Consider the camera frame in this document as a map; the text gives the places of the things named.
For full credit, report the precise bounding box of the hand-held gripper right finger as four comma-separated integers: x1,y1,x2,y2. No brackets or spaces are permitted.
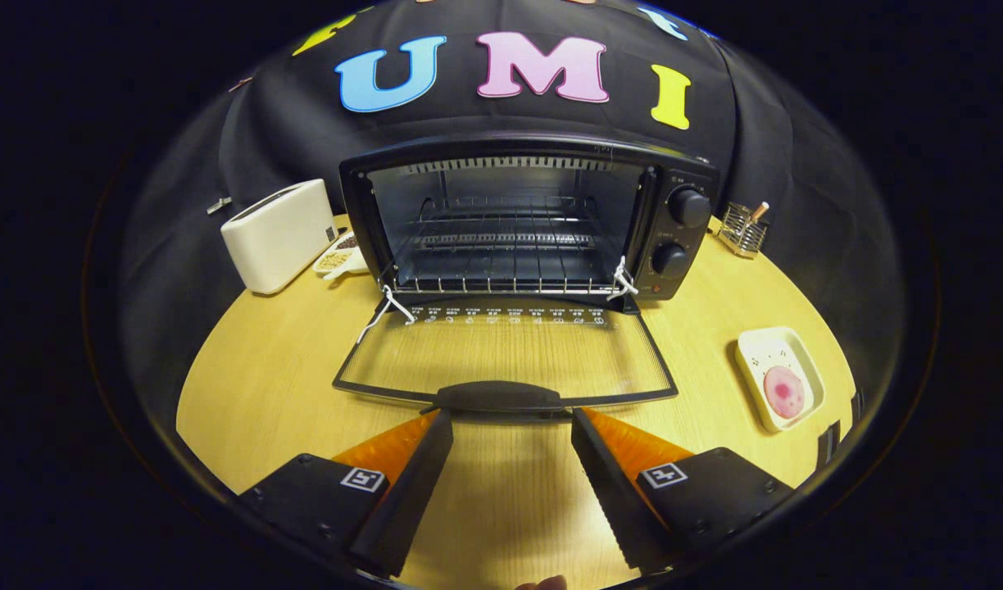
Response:
571,407,796,574

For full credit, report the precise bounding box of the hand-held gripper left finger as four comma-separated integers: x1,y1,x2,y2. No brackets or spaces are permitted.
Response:
239,408,455,579

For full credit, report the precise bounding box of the pink round food slice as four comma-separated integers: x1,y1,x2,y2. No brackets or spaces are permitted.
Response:
763,365,806,420

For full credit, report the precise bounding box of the cream square plate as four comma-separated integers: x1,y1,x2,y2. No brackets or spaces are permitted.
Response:
735,326,826,433

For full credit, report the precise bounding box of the black toaster oven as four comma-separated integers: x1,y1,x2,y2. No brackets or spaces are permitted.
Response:
332,135,721,423

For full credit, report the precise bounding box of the white bread toaster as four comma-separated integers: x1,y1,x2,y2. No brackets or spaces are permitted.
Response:
220,179,340,296

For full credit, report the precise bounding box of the small white seed dish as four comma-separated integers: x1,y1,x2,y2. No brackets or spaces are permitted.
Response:
313,231,370,281

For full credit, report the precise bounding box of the metal wire utensil holder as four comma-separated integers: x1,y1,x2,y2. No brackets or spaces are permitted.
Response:
717,201,771,260

